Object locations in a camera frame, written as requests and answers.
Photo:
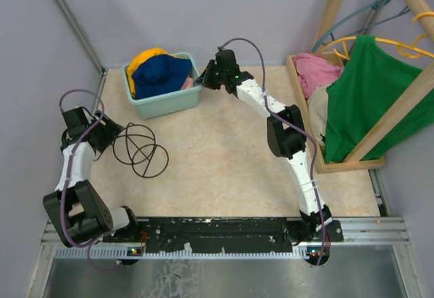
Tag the pink cloth in bin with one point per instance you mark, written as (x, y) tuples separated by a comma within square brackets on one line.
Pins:
[(189, 83)]

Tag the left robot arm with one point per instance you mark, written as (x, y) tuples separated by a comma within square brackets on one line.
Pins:
[(75, 209)]

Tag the white toothed cable strip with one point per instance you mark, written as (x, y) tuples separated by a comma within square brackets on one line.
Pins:
[(106, 252)]

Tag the black wire hat stand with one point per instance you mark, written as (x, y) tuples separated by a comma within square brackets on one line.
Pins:
[(136, 146)]

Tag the wooden clothes rack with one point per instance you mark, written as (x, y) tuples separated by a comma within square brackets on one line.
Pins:
[(411, 112)]

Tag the blue bucket hat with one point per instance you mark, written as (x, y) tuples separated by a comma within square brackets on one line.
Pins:
[(160, 74)]

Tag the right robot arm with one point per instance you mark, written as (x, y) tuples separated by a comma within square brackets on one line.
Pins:
[(286, 137)]

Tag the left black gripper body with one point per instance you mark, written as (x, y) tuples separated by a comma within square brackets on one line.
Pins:
[(92, 121)]

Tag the green tank top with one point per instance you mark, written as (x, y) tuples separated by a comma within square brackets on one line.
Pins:
[(371, 82)]

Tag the grey-blue clothes hanger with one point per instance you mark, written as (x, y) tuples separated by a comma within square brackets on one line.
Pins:
[(325, 34)]

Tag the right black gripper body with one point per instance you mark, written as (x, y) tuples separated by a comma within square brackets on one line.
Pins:
[(222, 75)]

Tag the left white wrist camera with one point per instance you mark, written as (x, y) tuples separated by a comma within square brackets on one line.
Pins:
[(94, 118)]

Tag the yellow clothes hanger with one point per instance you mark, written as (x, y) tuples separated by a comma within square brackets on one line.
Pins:
[(344, 45)]

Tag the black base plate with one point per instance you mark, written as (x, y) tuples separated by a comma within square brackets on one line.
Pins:
[(214, 245)]

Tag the yellow bucket hat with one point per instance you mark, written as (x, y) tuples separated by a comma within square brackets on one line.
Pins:
[(137, 61)]

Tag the teal plastic bin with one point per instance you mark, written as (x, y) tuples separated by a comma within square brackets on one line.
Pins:
[(166, 103)]

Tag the pink garment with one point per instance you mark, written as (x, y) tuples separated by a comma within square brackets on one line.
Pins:
[(314, 72)]

